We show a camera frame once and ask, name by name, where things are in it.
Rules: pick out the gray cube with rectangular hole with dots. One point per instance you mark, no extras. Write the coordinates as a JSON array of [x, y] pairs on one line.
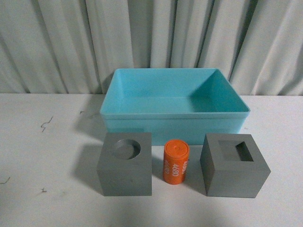
[[232, 166]]

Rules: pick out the white pleated curtain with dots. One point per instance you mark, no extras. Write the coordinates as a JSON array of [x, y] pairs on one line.
[[74, 46]]

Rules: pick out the light blue plastic box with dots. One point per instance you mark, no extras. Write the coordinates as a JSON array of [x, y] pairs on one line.
[[183, 104]]

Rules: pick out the gray cube with round hole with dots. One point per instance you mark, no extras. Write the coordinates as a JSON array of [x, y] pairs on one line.
[[125, 164]]

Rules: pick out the orange cylinder 4680 part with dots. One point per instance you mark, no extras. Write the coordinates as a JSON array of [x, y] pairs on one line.
[[175, 161]]

